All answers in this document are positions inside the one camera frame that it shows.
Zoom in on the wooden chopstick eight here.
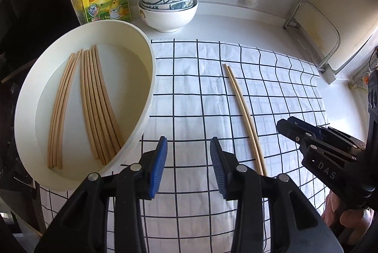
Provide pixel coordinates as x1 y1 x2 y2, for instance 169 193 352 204
226 65 269 178

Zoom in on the wooden chopstick seven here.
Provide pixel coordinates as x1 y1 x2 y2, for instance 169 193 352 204
222 63 264 176

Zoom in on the wooden chopstick six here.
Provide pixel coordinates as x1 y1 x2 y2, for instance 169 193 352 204
89 45 117 163

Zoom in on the wooden chopstick five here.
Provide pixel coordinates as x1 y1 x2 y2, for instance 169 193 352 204
56 51 81 169

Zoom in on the wooden chopstick four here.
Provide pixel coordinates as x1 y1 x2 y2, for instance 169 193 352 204
48 53 77 169

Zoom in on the wooden chopstick three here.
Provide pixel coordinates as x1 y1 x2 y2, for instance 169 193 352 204
84 50 106 165

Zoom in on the wooden chopstick eleven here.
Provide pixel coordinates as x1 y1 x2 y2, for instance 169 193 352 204
80 50 99 160

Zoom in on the wooden chopstick one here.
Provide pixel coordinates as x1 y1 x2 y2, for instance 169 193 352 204
47 53 75 168

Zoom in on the wooden chopstick ten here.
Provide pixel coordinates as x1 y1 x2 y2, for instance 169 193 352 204
87 49 110 165

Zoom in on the person right hand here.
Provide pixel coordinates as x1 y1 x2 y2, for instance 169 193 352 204
321 191 374 245

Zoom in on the metal rack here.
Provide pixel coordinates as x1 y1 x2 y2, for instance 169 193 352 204
283 0 341 73

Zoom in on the white black grid cloth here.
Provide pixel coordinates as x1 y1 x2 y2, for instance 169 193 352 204
38 38 330 253

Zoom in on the white cutting board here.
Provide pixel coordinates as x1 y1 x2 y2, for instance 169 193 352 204
309 0 377 70

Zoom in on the white round tray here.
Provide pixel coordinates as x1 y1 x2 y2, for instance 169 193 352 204
14 20 156 191

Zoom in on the large white bowl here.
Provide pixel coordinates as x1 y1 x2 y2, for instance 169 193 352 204
138 0 198 33

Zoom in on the lower blue patterned bowl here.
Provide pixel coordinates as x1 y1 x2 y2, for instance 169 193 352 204
138 0 194 12

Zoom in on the wall power outlet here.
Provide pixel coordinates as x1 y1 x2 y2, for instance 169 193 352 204
348 69 373 93

